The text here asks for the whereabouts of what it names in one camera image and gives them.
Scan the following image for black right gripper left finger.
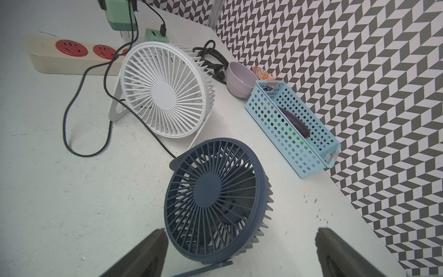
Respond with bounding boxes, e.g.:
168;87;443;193
101;229;168;277

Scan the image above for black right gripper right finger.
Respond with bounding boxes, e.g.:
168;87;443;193
315;227;384;277

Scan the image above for dark blue desk fan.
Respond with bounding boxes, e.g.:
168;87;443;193
164;138;272;277

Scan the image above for green plug blue fan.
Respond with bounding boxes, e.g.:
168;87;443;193
144;28;170;43

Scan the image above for green plug white fan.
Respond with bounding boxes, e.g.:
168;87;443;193
99;0;137;41

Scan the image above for white desk fan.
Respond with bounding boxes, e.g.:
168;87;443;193
109;42;215;147

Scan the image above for beige power strip red sockets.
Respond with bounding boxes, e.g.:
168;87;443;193
24;35;117;75

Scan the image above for purple toy eggplant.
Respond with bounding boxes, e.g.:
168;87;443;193
279;107;310;138

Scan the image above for light blue perforated basket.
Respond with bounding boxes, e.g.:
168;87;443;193
245;80;341;179

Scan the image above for orange blue patterned bowl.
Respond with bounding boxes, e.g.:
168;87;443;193
253;66;275;91

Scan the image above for lilac plastic bowl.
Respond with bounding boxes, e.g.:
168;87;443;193
226;62;258;99

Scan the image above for black blue fan cable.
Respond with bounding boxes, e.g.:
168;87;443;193
62;0;167;158

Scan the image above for aluminium corner post left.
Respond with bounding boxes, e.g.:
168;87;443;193
207;0;226;31

